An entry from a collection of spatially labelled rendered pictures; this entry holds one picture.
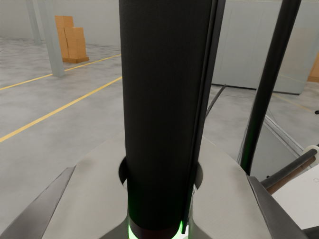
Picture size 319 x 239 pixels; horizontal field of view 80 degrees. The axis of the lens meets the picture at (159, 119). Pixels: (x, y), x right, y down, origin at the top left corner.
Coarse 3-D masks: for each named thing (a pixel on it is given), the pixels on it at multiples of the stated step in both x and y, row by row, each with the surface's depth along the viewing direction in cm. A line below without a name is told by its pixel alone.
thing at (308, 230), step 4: (308, 228) 23; (312, 228) 23; (316, 228) 23; (304, 232) 23; (308, 232) 22; (312, 232) 22; (316, 232) 22; (308, 236) 21; (312, 236) 21; (316, 236) 21
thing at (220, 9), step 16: (224, 0) 6; (208, 32) 7; (208, 48) 7; (208, 64) 7; (208, 80) 8; (208, 96) 8; (192, 144) 10; (192, 160) 9; (192, 176) 10; (192, 192) 10
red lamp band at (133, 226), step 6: (180, 216) 11; (132, 222) 11; (180, 222) 11; (132, 228) 11; (138, 228) 11; (168, 228) 10; (174, 228) 11; (138, 234) 11; (144, 234) 10; (150, 234) 10; (156, 234) 10; (162, 234) 10; (168, 234) 11; (174, 234) 11
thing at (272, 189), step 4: (308, 160) 29; (312, 160) 30; (304, 164) 28; (308, 164) 29; (300, 168) 28; (304, 168) 28; (292, 172) 27; (296, 172) 27; (288, 176) 26; (292, 176) 26; (280, 180) 25; (284, 180) 25; (288, 180) 26; (276, 184) 24; (280, 184) 25; (284, 184) 25; (268, 188) 24; (272, 188) 24; (276, 188) 24; (272, 192) 24
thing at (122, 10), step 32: (128, 0) 6; (160, 0) 6; (192, 0) 6; (128, 32) 6; (160, 32) 6; (192, 32) 6; (128, 64) 7; (160, 64) 6; (192, 64) 7; (128, 96) 7; (160, 96) 7; (192, 96) 7; (128, 128) 8; (160, 128) 7; (192, 128) 8; (128, 160) 9; (160, 160) 8; (128, 192) 10; (160, 192) 9; (160, 224) 10
